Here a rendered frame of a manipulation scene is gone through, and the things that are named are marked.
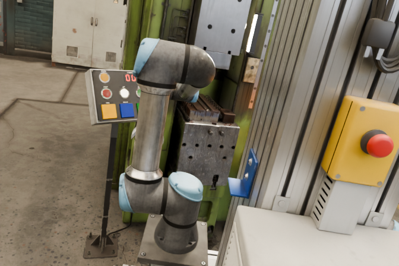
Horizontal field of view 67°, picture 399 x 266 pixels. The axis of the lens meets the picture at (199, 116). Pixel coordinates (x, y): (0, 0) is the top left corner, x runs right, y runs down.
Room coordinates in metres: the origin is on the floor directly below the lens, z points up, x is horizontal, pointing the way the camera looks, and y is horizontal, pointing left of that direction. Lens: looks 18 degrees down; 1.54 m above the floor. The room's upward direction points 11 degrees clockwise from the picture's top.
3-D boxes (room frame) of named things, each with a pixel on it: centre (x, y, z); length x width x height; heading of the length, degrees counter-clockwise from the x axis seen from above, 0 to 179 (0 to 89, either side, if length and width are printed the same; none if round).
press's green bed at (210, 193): (2.10, -0.01, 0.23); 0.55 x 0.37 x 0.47; 18
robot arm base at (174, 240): (0.86, 0.00, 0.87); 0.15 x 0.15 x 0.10
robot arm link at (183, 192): (0.86, 0.01, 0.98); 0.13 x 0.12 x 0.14; 101
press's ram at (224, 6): (2.09, 0.00, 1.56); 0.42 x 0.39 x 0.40; 18
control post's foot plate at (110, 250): (1.62, 0.48, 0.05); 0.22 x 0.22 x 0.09; 18
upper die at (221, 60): (2.07, 0.04, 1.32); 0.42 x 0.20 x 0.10; 18
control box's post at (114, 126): (1.62, 0.47, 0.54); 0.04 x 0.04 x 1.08; 18
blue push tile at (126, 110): (1.53, 0.39, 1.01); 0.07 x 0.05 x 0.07; 133
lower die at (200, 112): (2.07, 0.04, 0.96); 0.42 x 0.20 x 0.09; 18
